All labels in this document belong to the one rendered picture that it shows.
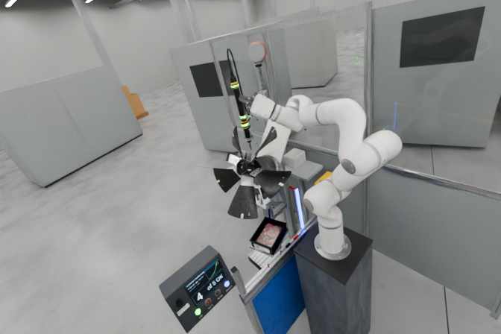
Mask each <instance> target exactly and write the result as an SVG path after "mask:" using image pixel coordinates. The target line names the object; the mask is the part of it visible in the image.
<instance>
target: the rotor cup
mask: <svg viewBox="0 0 501 334"><path fill-rule="evenodd" d="M252 161H253V160H252ZM252 161H250V160H249V161H248V160H246V159H241V160H240V161H238V163H237V165H236V171H237V173H238V174H239V175H241V176H246V177H253V178H254V179H255V177H254V176H251V175H250V173H251V172H252V171H254V170H255V169H257V168H261V165H260V163H259V161H257V160H254V161H253V162H252ZM241 166H243V168H241ZM248 169H250V170H251V171H249V170H248Z"/></svg>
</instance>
